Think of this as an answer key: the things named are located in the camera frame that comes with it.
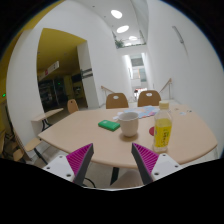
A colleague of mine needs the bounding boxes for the round wooden table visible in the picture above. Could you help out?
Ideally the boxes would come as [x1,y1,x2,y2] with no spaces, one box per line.
[39,105,217,169]

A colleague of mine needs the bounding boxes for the wooden stair handrail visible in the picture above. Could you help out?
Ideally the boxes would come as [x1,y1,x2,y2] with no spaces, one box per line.
[101,85,115,97]
[159,78,172,99]

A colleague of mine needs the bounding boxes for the small side desk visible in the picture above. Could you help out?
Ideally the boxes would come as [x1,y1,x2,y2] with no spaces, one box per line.
[31,108,63,131]

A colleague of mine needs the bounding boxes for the wooden stair handrail left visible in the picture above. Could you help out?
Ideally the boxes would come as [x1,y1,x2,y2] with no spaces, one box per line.
[101,85,115,97]

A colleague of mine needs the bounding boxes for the wooden stair handrail right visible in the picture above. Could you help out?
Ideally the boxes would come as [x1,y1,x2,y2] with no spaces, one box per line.
[159,78,172,99]

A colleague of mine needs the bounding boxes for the white ceramic mug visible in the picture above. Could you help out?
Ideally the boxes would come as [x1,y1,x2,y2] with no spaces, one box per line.
[118,112,138,137]

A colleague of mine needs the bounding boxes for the wooden chair centre left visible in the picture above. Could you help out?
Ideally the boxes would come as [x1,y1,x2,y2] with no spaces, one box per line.
[106,93,129,109]

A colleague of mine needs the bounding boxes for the red round coaster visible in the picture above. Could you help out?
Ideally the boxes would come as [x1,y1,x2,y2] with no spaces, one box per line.
[149,126,155,136]

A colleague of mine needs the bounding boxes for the hanging white red sign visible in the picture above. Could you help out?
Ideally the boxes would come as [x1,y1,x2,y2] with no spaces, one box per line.
[38,61,60,81]

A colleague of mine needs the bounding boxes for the colourful paper sheets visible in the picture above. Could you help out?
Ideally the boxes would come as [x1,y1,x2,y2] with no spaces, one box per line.
[114,106,159,120]

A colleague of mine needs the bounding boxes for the wooden chair centre right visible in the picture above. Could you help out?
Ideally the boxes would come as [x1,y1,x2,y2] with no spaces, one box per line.
[138,90,161,107]

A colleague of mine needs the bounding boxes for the small wooden chair far left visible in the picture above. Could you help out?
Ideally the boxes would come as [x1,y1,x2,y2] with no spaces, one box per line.
[67,99,79,114]

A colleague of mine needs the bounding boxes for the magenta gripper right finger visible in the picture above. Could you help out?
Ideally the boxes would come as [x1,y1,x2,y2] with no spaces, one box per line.
[131,142,183,186]

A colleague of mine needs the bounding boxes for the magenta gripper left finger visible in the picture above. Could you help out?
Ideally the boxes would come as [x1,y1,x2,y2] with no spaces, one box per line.
[42,143,95,186]

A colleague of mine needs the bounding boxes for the yellow drink bottle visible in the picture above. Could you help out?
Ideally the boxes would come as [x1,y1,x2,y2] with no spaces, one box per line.
[153,101,172,153]

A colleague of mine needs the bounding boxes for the green rectangular box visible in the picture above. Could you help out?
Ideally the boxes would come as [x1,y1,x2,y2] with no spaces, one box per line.
[98,120,120,131]

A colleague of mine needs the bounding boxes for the balcony potted plant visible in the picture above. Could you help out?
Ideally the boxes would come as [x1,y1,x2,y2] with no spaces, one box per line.
[115,39,124,49]

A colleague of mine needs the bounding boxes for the wooden chair lower left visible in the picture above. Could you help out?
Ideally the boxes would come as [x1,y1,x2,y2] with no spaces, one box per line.
[3,131,48,165]

